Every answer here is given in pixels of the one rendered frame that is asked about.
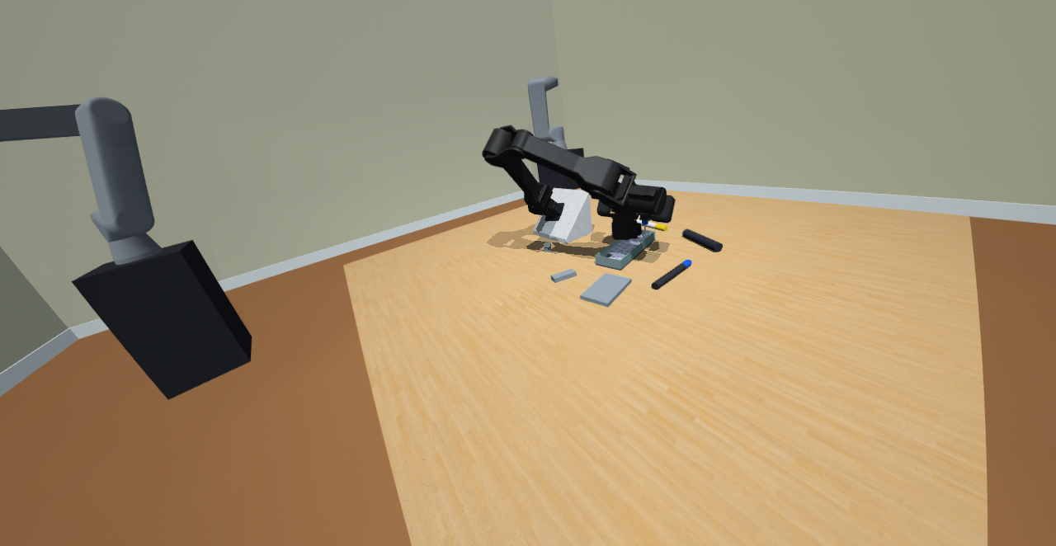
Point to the white cylinder with yellow end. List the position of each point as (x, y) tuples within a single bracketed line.
[(654, 225)]

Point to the keyboard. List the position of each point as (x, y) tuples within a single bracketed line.
[(621, 252)]

